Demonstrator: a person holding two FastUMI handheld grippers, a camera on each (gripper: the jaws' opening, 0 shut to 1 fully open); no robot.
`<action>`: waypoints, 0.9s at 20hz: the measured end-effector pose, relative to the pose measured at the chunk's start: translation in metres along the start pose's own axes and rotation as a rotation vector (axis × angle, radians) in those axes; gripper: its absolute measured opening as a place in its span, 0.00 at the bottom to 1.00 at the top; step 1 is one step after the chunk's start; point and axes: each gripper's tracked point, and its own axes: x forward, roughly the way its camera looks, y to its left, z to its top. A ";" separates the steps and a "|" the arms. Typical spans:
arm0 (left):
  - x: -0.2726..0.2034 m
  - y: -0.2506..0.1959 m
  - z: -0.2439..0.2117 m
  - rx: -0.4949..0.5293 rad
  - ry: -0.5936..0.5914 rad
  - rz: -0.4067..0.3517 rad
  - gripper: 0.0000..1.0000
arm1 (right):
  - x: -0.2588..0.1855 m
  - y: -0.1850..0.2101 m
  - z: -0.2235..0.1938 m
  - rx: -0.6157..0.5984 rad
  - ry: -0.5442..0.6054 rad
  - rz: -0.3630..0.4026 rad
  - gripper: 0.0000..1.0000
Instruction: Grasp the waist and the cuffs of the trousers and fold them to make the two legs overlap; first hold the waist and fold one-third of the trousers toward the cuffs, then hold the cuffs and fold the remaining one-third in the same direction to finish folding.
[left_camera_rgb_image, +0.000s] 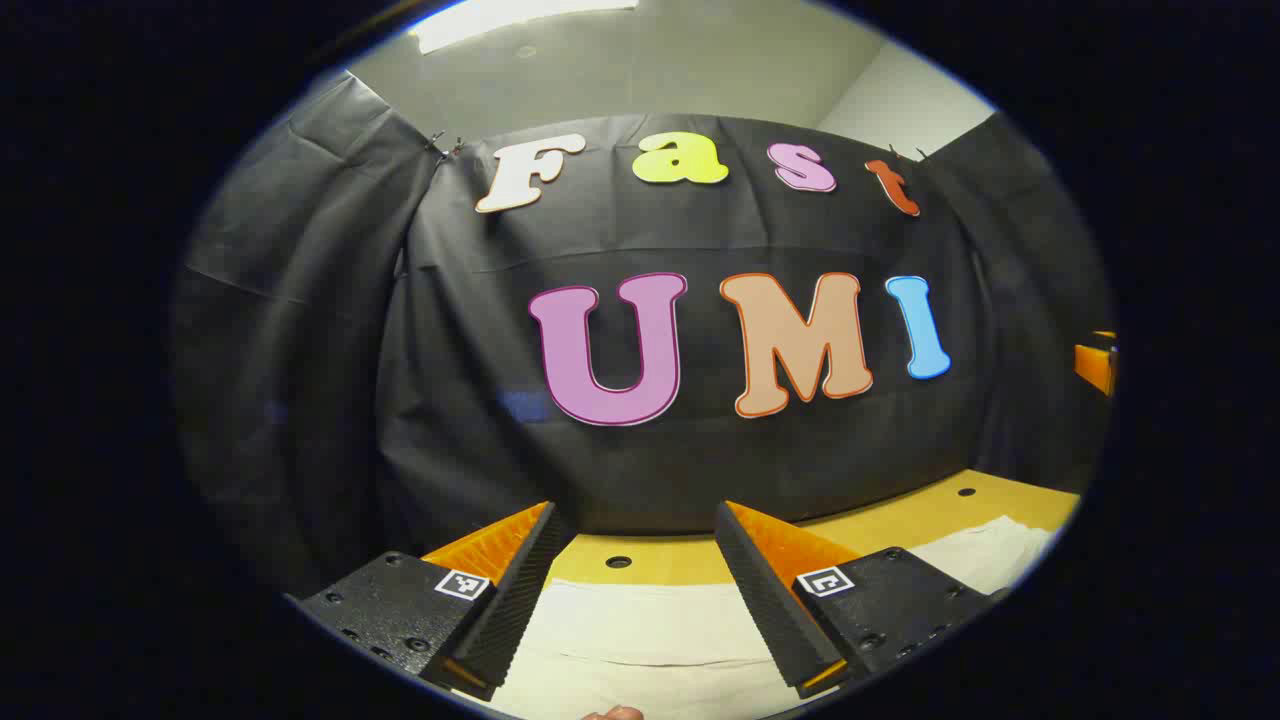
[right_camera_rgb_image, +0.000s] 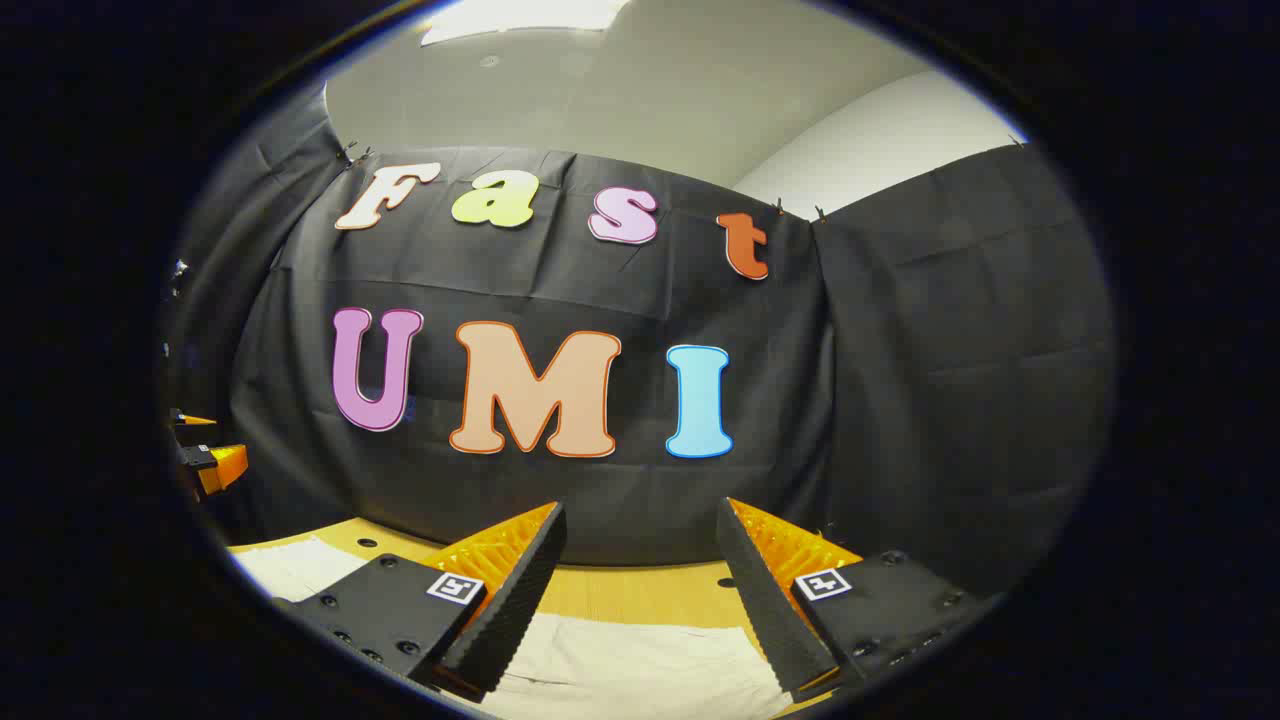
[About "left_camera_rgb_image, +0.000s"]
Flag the white jeans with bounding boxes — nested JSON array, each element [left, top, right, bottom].
[[480, 515, 1061, 720]]

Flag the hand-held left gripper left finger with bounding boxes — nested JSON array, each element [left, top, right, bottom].
[[285, 500, 579, 701]]

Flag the black backdrop cloth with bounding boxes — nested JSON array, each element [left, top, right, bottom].
[[170, 70, 1116, 601]]

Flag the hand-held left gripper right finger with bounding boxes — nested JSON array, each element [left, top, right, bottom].
[[714, 500, 1011, 699]]

